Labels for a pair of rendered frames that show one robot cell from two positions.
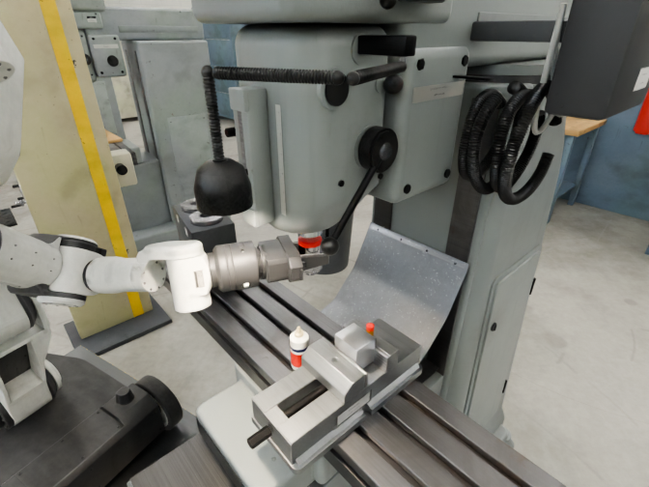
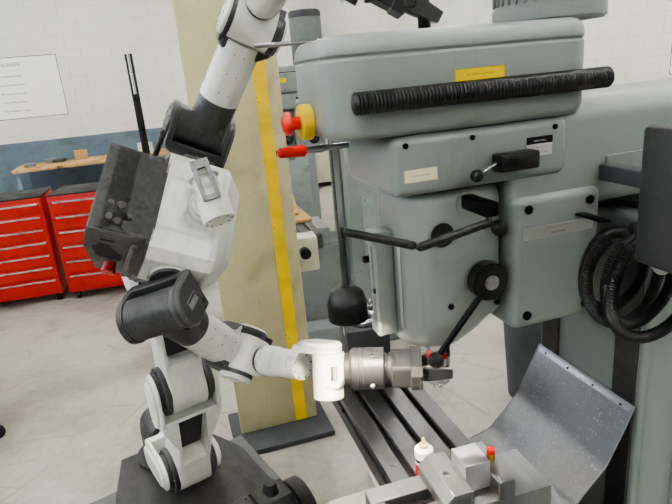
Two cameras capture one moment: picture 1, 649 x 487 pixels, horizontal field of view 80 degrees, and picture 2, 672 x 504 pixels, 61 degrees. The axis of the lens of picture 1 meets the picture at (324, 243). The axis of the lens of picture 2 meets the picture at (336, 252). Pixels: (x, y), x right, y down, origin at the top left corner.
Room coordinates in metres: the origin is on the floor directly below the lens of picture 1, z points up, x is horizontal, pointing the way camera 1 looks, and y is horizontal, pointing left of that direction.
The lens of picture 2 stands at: (-0.37, -0.27, 1.84)
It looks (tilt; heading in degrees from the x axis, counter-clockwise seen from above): 18 degrees down; 27
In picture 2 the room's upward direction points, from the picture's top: 5 degrees counter-clockwise
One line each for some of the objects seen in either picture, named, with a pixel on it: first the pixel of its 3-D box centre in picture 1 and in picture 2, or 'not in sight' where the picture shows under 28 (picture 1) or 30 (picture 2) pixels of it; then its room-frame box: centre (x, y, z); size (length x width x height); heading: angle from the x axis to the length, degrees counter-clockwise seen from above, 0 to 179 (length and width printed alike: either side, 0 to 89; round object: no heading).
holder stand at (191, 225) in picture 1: (206, 240); (363, 341); (1.03, 0.36, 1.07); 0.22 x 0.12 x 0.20; 32
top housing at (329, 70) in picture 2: not in sight; (434, 78); (0.67, 0.02, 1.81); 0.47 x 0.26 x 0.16; 132
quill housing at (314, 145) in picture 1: (310, 131); (435, 259); (0.67, 0.02, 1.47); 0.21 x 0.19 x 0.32; 42
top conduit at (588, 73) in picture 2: not in sight; (488, 89); (0.58, -0.10, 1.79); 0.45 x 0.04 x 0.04; 132
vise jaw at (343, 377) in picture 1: (333, 368); (444, 482); (0.53, -0.02, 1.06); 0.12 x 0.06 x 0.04; 41
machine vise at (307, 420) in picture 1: (343, 374); (457, 493); (0.55, -0.04, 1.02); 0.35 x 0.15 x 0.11; 131
